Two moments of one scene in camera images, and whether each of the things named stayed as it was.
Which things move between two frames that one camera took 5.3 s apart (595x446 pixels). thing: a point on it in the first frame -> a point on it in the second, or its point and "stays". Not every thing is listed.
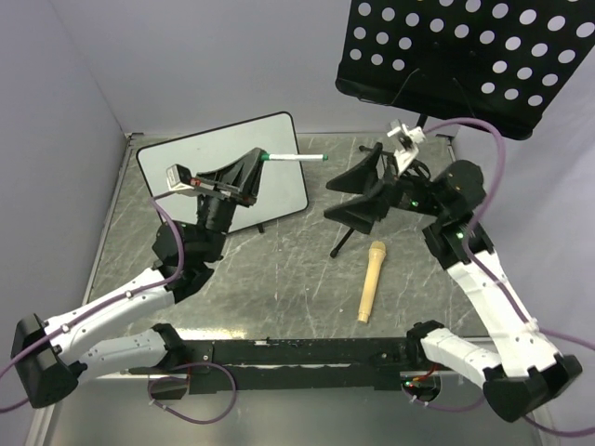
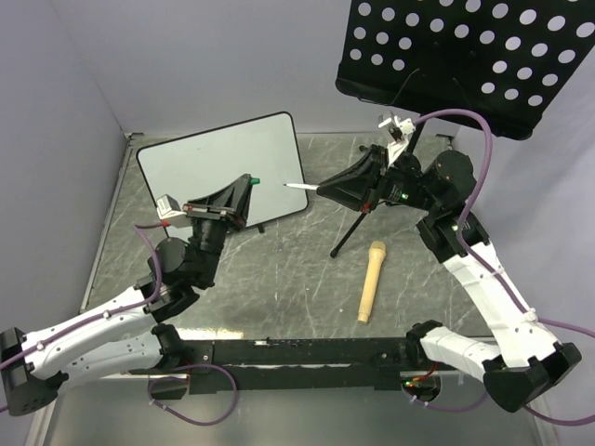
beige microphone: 376,254 stays
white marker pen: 297,157 -> 302,186
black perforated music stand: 506,62 stays
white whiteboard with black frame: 280,191 stays
